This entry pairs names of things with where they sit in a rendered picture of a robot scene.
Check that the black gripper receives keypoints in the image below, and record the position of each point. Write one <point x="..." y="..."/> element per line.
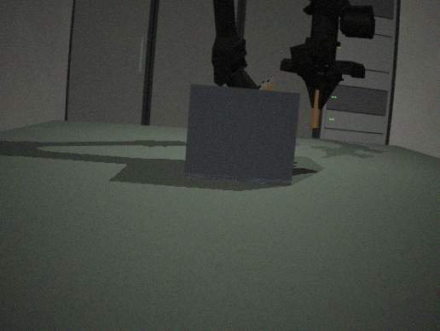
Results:
<point x="324" y="83"/>

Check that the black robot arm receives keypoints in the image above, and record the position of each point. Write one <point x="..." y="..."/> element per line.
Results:
<point x="229" y="50"/>

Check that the brown wooden peg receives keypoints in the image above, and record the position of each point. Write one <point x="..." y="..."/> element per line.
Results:
<point x="316" y="111"/>

